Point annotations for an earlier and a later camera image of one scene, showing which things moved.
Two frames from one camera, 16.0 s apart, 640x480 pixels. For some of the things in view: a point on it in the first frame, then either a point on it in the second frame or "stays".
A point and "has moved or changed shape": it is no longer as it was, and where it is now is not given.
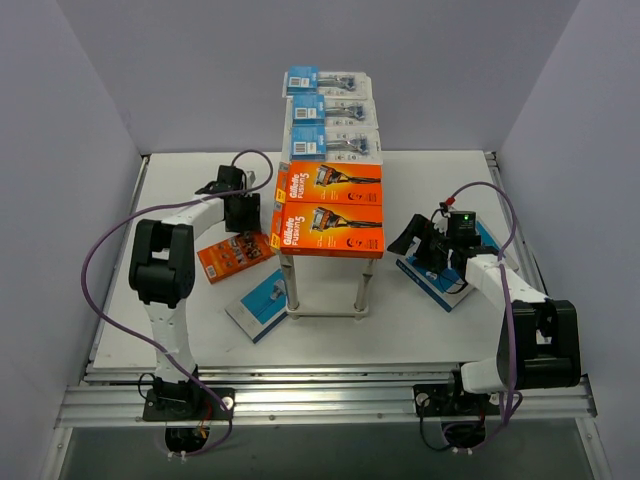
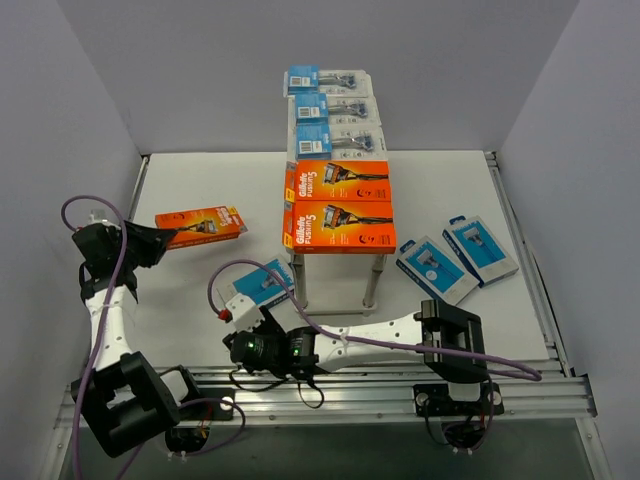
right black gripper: [426, 242] -> [272, 323]
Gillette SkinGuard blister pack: [314, 110] stays
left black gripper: [242, 216] -> [129, 242]
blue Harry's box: [445, 286] stays
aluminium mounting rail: [115, 396] stays
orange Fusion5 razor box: [328, 229] has moved or changed shape
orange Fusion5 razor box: [235, 255] has moved or changed shape
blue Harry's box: [258, 310] has moved or changed shape
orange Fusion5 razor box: [329, 183] has moved or changed shape
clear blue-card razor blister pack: [336, 144] stays
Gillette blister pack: [308, 80] stays
